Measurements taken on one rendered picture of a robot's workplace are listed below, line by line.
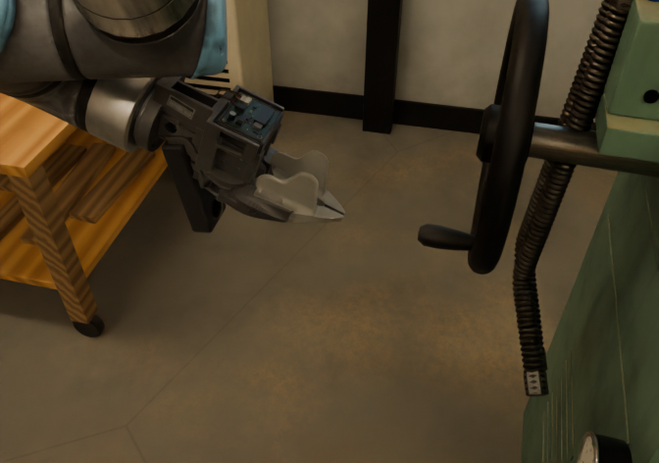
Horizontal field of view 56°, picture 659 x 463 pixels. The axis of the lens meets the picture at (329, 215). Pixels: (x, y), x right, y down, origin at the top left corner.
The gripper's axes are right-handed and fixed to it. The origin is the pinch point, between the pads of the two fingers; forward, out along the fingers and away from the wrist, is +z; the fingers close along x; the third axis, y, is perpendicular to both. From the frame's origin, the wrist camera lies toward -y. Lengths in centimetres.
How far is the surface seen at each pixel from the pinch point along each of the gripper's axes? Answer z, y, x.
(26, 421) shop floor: -36, -93, 3
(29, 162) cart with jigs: -50, -42, 24
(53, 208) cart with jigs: -47, -56, 27
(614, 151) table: 20.3, 17.5, 5.3
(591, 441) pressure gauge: 28.3, 1.9, -13.2
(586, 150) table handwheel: 19.8, 14.3, 9.2
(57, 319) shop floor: -46, -97, 28
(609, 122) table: 18.5, 19.3, 6.1
